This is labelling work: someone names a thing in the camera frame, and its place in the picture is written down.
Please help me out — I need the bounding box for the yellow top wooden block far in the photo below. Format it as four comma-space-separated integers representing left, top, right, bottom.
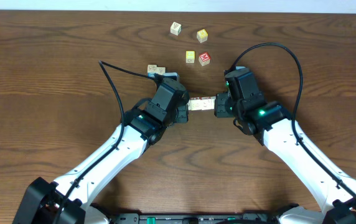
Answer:
197, 29, 208, 43

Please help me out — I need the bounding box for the red letter M block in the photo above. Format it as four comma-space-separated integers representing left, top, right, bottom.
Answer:
199, 52, 211, 66

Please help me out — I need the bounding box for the wooden block brown picture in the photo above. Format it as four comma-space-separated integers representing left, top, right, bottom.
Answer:
188, 98, 195, 111

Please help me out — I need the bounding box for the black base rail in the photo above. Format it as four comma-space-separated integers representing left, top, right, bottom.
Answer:
109, 212, 278, 224

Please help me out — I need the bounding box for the yellow top wooden block near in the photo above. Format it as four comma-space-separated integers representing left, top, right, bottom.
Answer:
185, 50, 195, 63

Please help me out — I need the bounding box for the yellow wooden block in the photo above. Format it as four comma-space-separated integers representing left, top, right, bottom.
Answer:
185, 50, 195, 63
197, 29, 208, 43

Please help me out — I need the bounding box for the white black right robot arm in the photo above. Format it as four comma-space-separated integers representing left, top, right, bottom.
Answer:
215, 92, 356, 223

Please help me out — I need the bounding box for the wooden block with drawing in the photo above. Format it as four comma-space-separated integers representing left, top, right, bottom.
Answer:
210, 96, 216, 110

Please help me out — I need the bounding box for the wooden block beside blue block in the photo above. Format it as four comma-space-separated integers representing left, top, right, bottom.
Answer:
156, 67, 166, 75

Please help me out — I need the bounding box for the blue side wooden block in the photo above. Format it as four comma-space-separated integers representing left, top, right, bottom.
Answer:
147, 64, 157, 77

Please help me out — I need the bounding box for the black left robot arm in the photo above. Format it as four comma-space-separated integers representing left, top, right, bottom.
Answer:
13, 97, 188, 223

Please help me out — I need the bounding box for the plain wooden block far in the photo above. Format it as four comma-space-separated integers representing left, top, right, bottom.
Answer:
170, 22, 182, 35

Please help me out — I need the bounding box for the wooden block drawing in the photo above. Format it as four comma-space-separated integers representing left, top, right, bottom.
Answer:
200, 97, 212, 110

